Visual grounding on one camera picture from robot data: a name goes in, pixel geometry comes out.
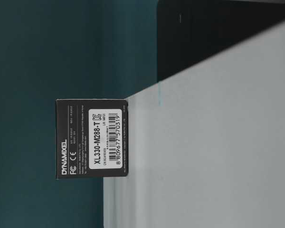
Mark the black Dynamixel box on white base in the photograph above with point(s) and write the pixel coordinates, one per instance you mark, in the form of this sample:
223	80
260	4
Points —
91	138

